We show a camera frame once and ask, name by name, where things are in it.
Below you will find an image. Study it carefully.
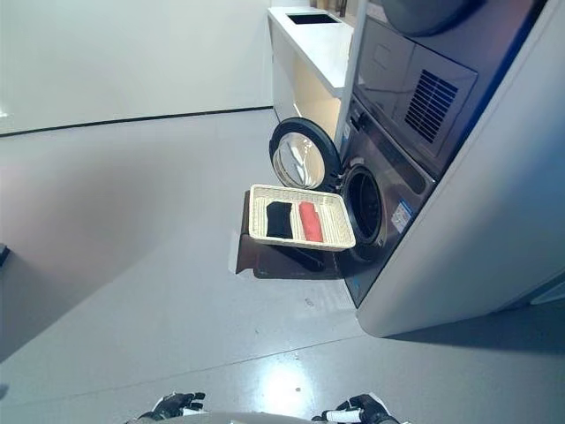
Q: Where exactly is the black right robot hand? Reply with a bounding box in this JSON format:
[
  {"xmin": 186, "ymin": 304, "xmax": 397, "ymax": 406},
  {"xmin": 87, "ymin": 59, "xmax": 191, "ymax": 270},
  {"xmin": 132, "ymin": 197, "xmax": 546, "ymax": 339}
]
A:
[{"xmin": 311, "ymin": 394, "xmax": 396, "ymax": 424}]

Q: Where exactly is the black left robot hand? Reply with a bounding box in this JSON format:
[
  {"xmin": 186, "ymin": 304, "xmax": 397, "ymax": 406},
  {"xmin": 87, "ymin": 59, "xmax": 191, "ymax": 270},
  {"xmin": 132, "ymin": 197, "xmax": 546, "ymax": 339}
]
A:
[{"xmin": 137, "ymin": 391, "xmax": 207, "ymax": 421}]

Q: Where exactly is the dark grey washing machine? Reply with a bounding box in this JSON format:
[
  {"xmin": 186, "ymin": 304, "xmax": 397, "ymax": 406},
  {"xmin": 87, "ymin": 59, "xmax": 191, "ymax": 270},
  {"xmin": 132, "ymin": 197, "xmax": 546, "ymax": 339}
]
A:
[{"xmin": 331, "ymin": 95, "xmax": 438, "ymax": 308}]

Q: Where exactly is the grey front-load washing machine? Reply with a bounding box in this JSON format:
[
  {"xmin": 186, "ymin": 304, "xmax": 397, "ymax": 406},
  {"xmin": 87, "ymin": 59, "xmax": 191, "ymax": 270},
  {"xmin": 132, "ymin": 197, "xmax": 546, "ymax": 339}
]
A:
[{"xmin": 334, "ymin": 0, "xmax": 565, "ymax": 338}]

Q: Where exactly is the round washing machine door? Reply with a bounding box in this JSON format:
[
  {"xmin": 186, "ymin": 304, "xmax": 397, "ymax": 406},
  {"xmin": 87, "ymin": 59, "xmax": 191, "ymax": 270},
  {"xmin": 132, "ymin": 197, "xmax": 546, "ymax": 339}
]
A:
[{"xmin": 268, "ymin": 117, "xmax": 343, "ymax": 194}]

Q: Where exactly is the grey robot torso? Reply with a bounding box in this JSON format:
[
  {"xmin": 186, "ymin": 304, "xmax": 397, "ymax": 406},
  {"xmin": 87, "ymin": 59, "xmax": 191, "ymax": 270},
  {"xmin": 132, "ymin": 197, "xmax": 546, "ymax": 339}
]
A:
[{"xmin": 180, "ymin": 411, "xmax": 350, "ymax": 424}]

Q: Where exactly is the dark brown stool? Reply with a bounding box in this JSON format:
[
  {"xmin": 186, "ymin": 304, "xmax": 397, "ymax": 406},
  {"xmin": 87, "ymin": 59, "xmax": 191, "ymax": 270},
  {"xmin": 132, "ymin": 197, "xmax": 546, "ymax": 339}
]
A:
[{"xmin": 233, "ymin": 190, "xmax": 343, "ymax": 280}]

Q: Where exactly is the red folded garment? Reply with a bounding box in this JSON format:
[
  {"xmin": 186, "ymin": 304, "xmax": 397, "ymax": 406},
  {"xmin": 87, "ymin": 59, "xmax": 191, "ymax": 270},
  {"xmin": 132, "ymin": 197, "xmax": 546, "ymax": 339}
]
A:
[{"xmin": 298, "ymin": 201, "xmax": 324, "ymax": 243}]

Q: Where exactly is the cream wicker laundry basket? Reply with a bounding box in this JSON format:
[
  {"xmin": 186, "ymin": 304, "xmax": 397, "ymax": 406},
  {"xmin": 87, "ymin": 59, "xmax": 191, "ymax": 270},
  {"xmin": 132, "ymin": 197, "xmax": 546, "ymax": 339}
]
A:
[{"xmin": 249, "ymin": 184, "xmax": 358, "ymax": 253}]

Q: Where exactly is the black folded garment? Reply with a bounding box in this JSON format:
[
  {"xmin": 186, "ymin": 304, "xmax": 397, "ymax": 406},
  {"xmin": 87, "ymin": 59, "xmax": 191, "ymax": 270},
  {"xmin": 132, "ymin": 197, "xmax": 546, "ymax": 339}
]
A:
[{"xmin": 266, "ymin": 201, "xmax": 294, "ymax": 239}]

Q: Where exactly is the dark grey dryer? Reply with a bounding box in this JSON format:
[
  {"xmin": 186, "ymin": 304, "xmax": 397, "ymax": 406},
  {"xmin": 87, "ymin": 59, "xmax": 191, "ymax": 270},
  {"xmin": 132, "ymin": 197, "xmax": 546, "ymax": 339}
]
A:
[{"xmin": 351, "ymin": 0, "xmax": 548, "ymax": 181}]

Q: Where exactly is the white counter shelf unit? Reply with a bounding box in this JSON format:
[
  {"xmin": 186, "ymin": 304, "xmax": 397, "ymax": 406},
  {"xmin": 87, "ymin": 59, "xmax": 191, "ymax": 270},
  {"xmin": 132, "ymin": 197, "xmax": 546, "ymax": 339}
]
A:
[{"xmin": 267, "ymin": 5, "xmax": 356, "ymax": 136}]

